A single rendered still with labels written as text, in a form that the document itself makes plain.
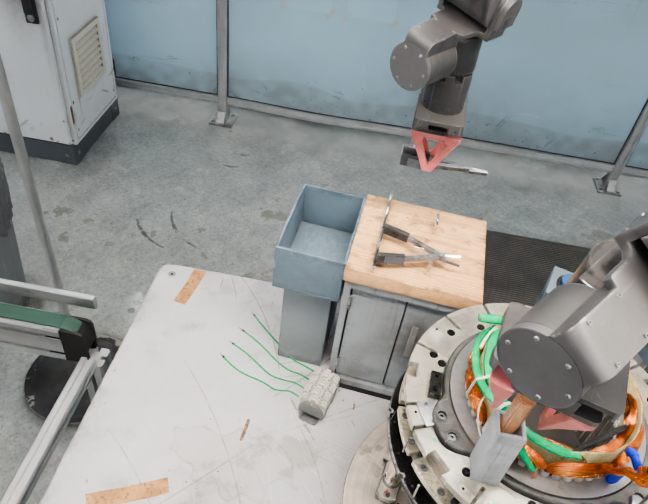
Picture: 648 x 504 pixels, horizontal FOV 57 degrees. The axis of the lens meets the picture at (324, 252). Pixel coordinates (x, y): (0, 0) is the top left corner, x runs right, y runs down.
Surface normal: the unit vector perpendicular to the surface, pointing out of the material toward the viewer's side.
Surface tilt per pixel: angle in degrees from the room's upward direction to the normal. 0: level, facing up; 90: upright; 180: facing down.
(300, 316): 90
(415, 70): 91
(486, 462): 90
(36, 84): 90
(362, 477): 0
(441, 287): 0
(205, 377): 0
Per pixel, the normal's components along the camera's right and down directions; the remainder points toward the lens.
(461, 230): 0.11, -0.73
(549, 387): -0.73, 0.44
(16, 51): -0.15, 0.66
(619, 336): 0.36, -0.29
